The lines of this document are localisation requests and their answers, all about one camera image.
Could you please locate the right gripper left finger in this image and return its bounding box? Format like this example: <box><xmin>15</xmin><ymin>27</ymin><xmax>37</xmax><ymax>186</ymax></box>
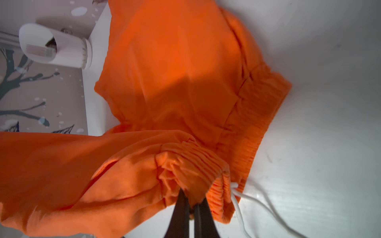
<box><xmin>164</xmin><ymin>189</ymin><xmax>190</xmax><ymax>238</ymax></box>

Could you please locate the orange cloth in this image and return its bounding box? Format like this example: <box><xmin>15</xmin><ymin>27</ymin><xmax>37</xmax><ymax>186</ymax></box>
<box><xmin>1</xmin><ymin>1</ymin><xmax>292</xmax><ymax>238</ymax></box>

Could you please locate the white patterned cup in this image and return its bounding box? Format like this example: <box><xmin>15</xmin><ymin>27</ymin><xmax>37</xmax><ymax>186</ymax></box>
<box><xmin>19</xmin><ymin>23</ymin><xmax>92</xmax><ymax>69</ymax></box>

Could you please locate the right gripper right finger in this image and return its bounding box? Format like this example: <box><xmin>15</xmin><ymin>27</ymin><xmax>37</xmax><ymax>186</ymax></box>
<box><xmin>193</xmin><ymin>198</ymin><xmax>220</xmax><ymax>238</ymax></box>

